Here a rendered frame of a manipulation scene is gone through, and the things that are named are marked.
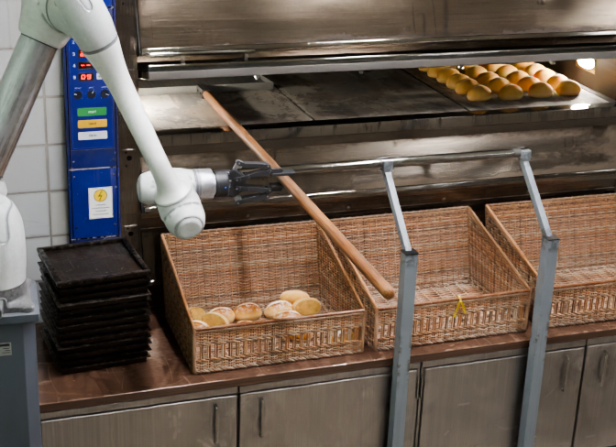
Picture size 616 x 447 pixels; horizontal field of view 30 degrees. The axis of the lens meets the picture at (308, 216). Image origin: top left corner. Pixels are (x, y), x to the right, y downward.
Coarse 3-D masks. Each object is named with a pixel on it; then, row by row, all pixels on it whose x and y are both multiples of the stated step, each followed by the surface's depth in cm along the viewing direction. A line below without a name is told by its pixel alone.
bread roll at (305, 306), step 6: (300, 300) 379; (306, 300) 380; (312, 300) 380; (318, 300) 382; (294, 306) 379; (300, 306) 379; (306, 306) 380; (312, 306) 380; (318, 306) 381; (300, 312) 379; (306, 312) 379; (312, 312) 380
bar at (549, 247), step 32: (352, 160) 352; (384, 160) 354; (416, 160) 357; (448, 160) 361; (544, 224) 361; (416, 256) 343; (544, 256) 359; (544, 288) 363; (544, 320) 367; (544, 352) 372
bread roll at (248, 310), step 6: (240, 306) 376; (246, 306) 376; (252, 306) 376; (258, 306) 379; (234, 312) 376; (240, 312) 375; (246, 312) 375; (252, 312) 376; (258, 312) 377; (240, 318) 375; (246, 318) 375; (252, 318) 376; (258, 318) 378
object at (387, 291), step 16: (208, 96) 401; (224, 112) 383; (240, 128) 366; (256, 144) 351; (272, 160) 337; (288, 176) 325; (304, 208) 306; (320, 224) 295; (336, 240) 284; (352, 256) 275; (368, 272) 266; (384, 288) 258
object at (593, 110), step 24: (336, 120) 390; (360, 120) 391; (384, 120) 392; (408, 120) 394; (432, 120) 397; (456, 120) 400; (480, 120) 403; (504, 120) 406; (528, 120) 410; (552, 120) 413; (168, 144) 369; (192, 144) 372
